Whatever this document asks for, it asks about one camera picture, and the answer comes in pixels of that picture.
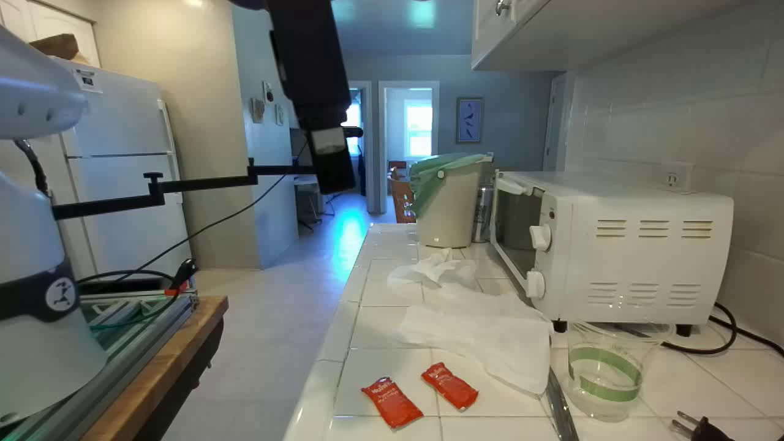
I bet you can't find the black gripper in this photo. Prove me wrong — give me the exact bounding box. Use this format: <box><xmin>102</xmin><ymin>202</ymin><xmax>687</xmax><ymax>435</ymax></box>
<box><xmin>266</xmin><ymin>0</ymin><xmax>360</xmax><ymax>197</ymax></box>

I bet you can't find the white oven temperature knob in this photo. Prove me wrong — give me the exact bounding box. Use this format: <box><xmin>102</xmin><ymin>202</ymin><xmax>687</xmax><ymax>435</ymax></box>
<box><xmin>526</xmin><ymin>223</ymin><xmax>557</xmax><ymax>253</ymax></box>

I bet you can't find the white toaster oven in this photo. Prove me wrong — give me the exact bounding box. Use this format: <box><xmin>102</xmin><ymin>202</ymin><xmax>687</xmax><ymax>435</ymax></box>
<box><xmin>488</xmin><ymin>169</ymin><xmax>736</xmax><ymax>338</ymax></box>

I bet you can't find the glass oven door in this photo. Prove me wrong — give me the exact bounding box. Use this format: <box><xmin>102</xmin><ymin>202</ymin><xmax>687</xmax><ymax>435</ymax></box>
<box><xmin>488</xmin><ymin>180</ymin><xmax>545</xmax><ymax>285</ymax></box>

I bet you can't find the white oven timer knob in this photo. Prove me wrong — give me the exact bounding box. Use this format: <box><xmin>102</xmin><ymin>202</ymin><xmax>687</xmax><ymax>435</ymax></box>
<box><xmin>525</xmin><ymin>269</ymin><xmax>549</xmax><ymax>302</ymax></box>

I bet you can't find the blue framed picture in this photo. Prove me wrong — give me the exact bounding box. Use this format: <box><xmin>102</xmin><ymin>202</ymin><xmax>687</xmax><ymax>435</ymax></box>
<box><xmin>453</xmin><ymin>95</ymin><xmax>488</xmax><ymax>147</ymax></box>

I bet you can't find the white cloth on counter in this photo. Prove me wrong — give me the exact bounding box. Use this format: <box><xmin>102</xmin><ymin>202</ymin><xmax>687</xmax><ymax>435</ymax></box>
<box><xmin>385</xmin><ymin>245</ymin><xmax>492</xmax><ymax>300</ymax></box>

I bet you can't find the white refrigerator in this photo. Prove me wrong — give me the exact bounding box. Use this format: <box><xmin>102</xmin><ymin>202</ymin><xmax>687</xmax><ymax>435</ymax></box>
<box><xmin>46</xmin><ymin>61</ymin><xmax>194</xmax><ymax>285</ymax></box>

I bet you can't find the large white cloth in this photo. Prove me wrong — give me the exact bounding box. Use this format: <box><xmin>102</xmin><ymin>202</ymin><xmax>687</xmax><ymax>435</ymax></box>
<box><xmin>398</xmin><ymin>289</ymin><xmax>553</xmax><ymax>398</ymax></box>

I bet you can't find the red sauce packet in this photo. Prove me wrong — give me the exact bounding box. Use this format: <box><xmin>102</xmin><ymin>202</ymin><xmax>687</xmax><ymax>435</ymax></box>
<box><xmin>360</xmin><ymin>376</ymin><xmax>426</xmax><ymax>431</ymax></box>
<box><xmin>420</xmin><ymin>360</ymin><xmax>482</xmax><ymax>414</ymax></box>

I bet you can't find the wooden table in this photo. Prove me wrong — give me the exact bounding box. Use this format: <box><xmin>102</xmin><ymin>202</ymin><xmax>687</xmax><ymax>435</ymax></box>
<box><xmin>80</xmin><ymin>292</ymin><xmax>230</xmax><ymax>441</ymax></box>

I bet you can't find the brown box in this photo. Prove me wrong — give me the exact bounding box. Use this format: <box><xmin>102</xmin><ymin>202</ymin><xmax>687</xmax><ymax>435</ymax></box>
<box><xmin>29</xmin><ymin>33</ymin><xmax>83</xmax><ymax>66</ymax></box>

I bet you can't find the clear cup with green band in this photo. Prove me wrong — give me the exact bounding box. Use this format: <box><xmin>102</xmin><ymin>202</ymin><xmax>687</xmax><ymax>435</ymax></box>
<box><xmin>563</xmin><ymin>321</ymin><xmax>662</xmax><ymax>425</ymax></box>

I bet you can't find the black power plug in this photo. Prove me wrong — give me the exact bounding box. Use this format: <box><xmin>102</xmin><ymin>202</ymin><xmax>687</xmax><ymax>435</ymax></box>
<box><xmin>669</xmin><ymin>410</ymin><xmax>736</xmax><ymax>441</ymax></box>

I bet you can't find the thin black cable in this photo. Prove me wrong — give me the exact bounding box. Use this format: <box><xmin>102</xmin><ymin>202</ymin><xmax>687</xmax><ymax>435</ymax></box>
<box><xmin>75</xmin><ymin>174</ymin><xmax>290</xmax><ymax>289</ymax></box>

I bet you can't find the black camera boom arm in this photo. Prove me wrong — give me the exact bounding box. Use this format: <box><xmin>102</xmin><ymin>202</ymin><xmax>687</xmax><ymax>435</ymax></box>
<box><xmin>51</xmin><ymin>158</ymin><xmax>317</xmax><ymax>223</ymax></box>

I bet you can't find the white wall cabinet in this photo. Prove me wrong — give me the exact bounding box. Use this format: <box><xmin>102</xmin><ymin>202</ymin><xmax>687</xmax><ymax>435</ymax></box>
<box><xmin>467</xmin><ymin>0</ymin><xmax>738</xmax><ymax>74</ymax></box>

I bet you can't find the metal frame rail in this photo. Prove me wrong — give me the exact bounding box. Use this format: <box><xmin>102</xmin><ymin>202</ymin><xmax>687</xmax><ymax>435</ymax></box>
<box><xmin>0</xmin><ymin>289</ymin><xmax>200</xmax><ymax>441</ymax></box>

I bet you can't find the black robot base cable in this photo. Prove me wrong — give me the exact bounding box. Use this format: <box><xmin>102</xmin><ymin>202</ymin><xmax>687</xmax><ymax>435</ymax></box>
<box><xmin>9</xmin><ymin>137</ymin><xmax>53</xmax><ymax>202</ymax></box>

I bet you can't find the white wall outlet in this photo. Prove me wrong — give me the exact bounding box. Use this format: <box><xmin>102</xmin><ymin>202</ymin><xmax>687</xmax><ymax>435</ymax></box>
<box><xmin>662</xmin><ymin>164</ymin><xmax>692</xmax><ymax>194</ymax></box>

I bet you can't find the black oven power cable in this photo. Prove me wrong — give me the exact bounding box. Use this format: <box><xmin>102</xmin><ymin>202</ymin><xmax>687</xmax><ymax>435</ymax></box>
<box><xmin>611</xmin><ymin>302</ymin><xmax>784</xmax><ymax>360</ymax></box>

